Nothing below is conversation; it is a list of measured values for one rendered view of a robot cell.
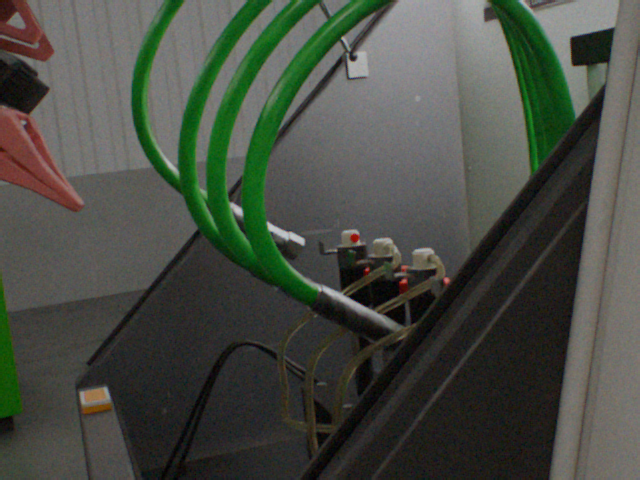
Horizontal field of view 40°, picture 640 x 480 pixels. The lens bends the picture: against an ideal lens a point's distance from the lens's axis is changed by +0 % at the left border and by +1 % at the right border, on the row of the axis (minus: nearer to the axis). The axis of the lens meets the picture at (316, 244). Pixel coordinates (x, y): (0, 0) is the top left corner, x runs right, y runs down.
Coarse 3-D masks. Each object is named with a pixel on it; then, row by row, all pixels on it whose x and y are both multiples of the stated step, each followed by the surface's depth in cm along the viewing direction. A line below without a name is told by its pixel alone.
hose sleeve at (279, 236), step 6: (234, 204) 76; (234, 210) 76; (240, 210) 76; (234, 216) 76; (240, 216) 76; (240, 222) 76; (240, 228) 76; (270, 228) 77; (276, 228) 77; (276, 234) 77; (282, 234) 77; (276, 240) 77; (282, 240) 77; (276, 246) 77; (282, 246) 77
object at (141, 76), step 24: (168, 0) 72; (168, 24) 73; (144, 48) 72; (144, 72) 72; (144, 96) 73; (144, 120) 73; (528, 120) 84; (144, 144) 73; (528, 144) 85; (168, 168) 74
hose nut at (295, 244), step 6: (288, 234) 78; (294, 234) 78; (288, 240) 77; (294, 240) 77; (300, 240) 78; (288, 246) 77; (294, 246) 78; (300, 246) 78; (282, 252) 78; (288, 252) 78; (294, 252) 78; (300, 252) 78; (288, 258) 78; (294, 258) 78
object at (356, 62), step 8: (328, 16) 109; (344, 40) 110; (344, 48) 110; (344, 56) 111; (352, 56) 110; (360, 56) 111; (352, 64) 110; (360, 64) 111; (352, 72) 110; (360, 72) 111; (368, 72) 111
